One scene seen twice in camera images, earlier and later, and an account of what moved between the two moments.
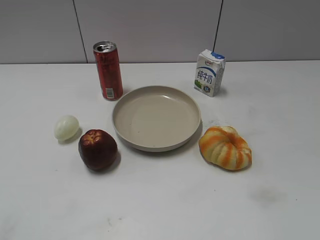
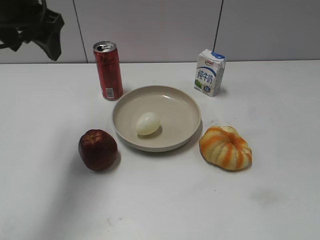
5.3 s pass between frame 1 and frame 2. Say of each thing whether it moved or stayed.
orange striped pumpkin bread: stayed
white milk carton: stayed
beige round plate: stayed
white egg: moved
